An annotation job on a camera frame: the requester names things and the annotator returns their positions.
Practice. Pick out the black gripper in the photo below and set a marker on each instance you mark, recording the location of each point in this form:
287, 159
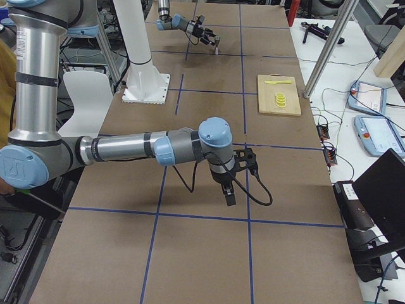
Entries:
220, 178
200, 32

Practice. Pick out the steel jigger measuring cup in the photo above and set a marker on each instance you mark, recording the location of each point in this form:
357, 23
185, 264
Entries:
217, 40

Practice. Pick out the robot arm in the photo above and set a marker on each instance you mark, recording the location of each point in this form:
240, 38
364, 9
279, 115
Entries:
36, 153
189, 27

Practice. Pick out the blue tape grid lines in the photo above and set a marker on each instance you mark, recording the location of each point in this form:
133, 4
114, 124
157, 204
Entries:
137, 234

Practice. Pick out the wooden cutting board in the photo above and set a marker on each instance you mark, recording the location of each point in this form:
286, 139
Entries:
266, 96

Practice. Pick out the yellow plastic knife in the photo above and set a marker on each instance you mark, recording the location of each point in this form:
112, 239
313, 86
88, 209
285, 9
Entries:
275, 82

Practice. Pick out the lemon slice four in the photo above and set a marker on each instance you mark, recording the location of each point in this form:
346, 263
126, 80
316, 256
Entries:
280, 105

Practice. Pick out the black handheld tool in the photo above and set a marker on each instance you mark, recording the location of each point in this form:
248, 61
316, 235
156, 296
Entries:
321, 32

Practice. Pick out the white curved chair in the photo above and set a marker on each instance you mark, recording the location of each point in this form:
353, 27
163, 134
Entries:
91, 95

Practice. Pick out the black laptop on stand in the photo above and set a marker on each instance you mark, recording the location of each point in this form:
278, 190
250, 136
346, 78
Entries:
372, 208

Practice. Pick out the near teach pendant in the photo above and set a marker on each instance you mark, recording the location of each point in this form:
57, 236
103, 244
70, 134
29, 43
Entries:
378, 134

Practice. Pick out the teach pendant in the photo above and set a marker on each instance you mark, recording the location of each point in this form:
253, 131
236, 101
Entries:
367, 98
378, 134

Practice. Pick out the far teach pendant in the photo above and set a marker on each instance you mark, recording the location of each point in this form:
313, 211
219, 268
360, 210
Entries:
367, 98

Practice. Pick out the grey office chair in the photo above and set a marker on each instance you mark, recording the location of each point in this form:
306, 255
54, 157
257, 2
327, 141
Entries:
381, 35

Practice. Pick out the seated person yellow shirt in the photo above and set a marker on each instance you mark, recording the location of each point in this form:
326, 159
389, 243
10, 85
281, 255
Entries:
8, 90

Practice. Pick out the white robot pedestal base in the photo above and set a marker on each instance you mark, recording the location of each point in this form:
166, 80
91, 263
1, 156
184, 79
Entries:
144, 83

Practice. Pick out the aluminium frame post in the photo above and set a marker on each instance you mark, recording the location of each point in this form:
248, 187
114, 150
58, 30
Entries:
337, 30

